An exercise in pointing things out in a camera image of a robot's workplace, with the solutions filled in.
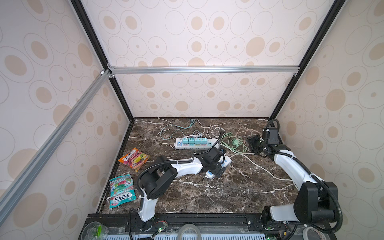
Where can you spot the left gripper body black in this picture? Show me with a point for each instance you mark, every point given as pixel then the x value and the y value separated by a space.
pixel 215 169

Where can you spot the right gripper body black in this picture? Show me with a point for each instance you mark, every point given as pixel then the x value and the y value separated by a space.
pixel 257 144

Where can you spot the white blue power strip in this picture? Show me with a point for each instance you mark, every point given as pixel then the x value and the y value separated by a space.
pixel 216 170

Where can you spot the light green charger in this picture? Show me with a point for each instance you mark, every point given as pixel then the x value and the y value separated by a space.
pixel 236 143

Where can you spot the white multicolour power strip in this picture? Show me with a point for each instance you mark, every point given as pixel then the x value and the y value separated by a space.
pixel 179 145

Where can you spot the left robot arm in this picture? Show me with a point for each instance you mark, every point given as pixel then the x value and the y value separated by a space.
pixel 154 181

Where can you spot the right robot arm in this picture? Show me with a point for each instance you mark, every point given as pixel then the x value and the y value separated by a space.
pixel 316 204

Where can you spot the orange snack bag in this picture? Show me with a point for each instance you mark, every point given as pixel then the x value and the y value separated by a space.
pixel 135 159

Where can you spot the horizontal aluminium bar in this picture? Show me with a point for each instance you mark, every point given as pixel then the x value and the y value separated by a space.
pixel 204 70

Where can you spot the teal snack bag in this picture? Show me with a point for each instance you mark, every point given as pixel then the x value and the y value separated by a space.
pixel 122 191

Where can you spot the tape roll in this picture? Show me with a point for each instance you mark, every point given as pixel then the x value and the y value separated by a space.
pixel 310 234

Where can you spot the clear plastic cup green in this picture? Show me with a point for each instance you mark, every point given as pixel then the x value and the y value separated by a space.
pixel 95 231

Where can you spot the left diagonal aluminium bar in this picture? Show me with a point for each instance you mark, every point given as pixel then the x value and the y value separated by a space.
pixel 21 184

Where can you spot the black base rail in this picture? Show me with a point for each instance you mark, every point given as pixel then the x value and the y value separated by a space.
pixel 198 227

